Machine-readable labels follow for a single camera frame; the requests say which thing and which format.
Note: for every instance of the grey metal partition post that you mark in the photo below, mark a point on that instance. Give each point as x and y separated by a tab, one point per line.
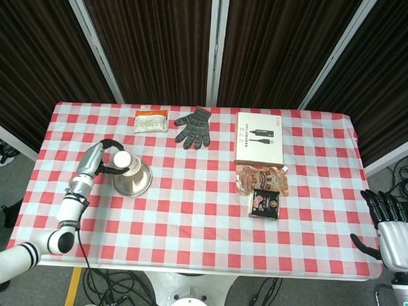
93	43
337	53
217	48

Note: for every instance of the dark brown partition panel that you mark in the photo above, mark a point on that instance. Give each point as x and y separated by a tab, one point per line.
283	51
386	83
154	46
32	57

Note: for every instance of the red white checkered tablecloth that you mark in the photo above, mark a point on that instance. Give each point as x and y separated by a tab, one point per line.
200	234

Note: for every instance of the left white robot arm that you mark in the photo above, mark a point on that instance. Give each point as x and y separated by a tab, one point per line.
71	208

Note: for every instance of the white paper cup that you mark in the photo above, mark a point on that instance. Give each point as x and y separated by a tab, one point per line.
122	159

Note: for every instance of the grey knit work glove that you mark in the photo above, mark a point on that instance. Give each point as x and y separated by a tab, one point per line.
195	127

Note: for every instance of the grey metal tube frame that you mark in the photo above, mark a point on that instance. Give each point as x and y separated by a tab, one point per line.
378	303

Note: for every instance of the white packet orange header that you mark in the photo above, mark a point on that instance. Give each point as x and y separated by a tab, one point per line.
150	123

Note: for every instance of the orange snack pouch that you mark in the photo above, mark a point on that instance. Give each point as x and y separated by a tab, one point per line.
262	177

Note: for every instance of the round metal plate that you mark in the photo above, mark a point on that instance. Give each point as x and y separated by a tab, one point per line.
133	187

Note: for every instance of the black snack packet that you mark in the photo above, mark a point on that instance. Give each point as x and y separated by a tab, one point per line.
264	203

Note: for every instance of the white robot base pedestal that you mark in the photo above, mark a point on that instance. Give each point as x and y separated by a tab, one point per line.
191	294

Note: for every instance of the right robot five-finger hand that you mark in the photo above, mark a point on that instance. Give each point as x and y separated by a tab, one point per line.
398	246

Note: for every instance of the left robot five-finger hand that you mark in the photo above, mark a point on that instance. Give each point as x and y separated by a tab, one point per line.
88	161

